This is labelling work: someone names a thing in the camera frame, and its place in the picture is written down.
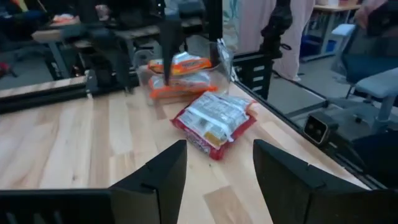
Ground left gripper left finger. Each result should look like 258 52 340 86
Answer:
108 139 188 224

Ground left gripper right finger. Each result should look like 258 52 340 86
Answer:
252 139 369 224

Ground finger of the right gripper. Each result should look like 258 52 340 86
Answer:
207 0 224 67
159 18 185 87

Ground orange Maruchan ramen packet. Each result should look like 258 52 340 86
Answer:
148 70 218 100
147 52 213 77

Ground red Maruchan ramen packet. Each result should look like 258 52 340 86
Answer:
170 91 261 161

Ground clear plastic bin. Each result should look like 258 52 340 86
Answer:
136 39 234 105

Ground pale pink curtain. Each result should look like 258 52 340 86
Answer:
238 0 308 82

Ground blue storage bin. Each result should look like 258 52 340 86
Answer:
300 34 337 59

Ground wooden top workbench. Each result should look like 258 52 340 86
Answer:
30 18 205 80

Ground wooden top desk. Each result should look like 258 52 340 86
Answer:
312 2 363 60

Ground grey blue office chair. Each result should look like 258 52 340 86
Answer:
354 67 398 133
331 23 398 94

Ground person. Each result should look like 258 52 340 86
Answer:
354 0 398 37

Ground black slotted frame bracket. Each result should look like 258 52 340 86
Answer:
233 51 274 100

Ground black knobby mounting post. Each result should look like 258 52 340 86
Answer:
259 0 294 60

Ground black aluminium frame rail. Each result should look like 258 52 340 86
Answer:
0 73 141 114
233 79 389 190

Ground black boxy exterior camera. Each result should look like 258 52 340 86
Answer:
303 111 340 146

